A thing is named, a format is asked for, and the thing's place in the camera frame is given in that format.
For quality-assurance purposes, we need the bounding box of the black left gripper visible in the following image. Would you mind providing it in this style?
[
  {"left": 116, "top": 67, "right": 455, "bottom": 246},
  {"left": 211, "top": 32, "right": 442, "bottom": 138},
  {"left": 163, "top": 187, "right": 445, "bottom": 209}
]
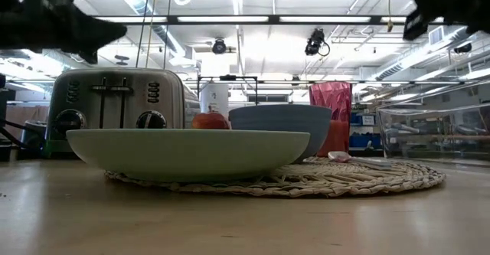
[{"left": 0, "top": 0, "right": 128, "bottom": 65}]

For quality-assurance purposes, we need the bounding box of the stainless steel four-slot toaster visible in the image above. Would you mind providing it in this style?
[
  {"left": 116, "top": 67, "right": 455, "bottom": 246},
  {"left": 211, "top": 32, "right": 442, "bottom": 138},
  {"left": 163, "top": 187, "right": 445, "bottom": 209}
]
[{"left": 44, "top": 67, "right": 201, "bottom": 159}]

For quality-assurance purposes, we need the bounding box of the black overhead light bar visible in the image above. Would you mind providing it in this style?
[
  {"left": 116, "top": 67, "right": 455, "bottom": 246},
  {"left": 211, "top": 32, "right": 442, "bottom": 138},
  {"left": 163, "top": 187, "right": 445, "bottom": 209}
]
[{"left": 91, "top": 15, "right": 447, "bottom": 26}]

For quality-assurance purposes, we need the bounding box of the blue bin shelving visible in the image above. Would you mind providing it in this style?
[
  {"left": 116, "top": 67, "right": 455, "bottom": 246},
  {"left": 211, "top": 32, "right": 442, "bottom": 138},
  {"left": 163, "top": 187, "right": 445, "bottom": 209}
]
[{"left": 348, "top": 111, "right": 380, "bottom": 149}]

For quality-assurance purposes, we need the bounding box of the yellow hanging cable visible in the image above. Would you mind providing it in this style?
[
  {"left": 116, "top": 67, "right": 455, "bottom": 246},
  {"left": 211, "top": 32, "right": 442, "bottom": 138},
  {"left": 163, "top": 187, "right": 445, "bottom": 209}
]
[{"left": 385, "top": 0, "right": 395, "bottom": 33}]

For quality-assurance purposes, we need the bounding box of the clear plastic container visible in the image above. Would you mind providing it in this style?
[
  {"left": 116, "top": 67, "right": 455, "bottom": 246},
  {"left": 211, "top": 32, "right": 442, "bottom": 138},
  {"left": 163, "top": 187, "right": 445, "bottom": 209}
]
[{"left": 377, "top": 103, "right": 490, "bottom": 166}]

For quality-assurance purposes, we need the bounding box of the round woven straw placemat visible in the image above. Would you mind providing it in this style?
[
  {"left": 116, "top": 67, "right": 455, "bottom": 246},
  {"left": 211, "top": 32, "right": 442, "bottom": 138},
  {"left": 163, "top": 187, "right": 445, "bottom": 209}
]
[{"left": 105, "top": 155, "right": 447, "bottom": 199}]

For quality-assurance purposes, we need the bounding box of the red plastic tumbler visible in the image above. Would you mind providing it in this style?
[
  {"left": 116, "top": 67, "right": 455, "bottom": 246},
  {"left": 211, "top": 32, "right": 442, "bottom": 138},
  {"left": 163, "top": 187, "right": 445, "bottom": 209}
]
[{"left": 309, "top": 81, "right": 353, "bottom": 158}]

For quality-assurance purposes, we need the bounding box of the red apple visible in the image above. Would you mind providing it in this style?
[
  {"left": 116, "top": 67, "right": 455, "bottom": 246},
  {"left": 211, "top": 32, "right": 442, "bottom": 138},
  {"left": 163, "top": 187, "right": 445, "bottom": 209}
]
[{"left": 191, "top": 107, "right": 230, "bottom": 130}]

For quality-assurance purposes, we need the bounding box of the white cylindrical tank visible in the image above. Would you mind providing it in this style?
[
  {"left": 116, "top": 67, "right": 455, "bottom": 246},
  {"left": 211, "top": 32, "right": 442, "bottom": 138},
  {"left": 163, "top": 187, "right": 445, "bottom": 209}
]
[{"left": 199, "top": 83, "right": 230, "bottom": 114}]

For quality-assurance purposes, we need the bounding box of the grey trash bin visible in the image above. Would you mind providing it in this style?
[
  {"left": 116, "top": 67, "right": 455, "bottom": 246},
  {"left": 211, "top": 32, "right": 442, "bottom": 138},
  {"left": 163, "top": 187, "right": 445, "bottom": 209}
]
[{"left": 21, "top": 119, "right": 49, "bottom": 149}]

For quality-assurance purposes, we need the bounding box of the pale green plate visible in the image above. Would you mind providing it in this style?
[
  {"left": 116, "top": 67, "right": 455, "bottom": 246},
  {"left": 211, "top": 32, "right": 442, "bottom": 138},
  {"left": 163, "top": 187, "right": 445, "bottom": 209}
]
[{"left": 65, "top": 128, "right": 312, "bottom": 183}]

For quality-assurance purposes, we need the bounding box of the blue bowl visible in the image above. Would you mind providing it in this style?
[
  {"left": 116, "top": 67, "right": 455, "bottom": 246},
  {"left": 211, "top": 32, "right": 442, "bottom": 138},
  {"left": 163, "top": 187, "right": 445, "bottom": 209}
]
[{"left": 228, "top": 104, "right": 333, "bottom": 164}]

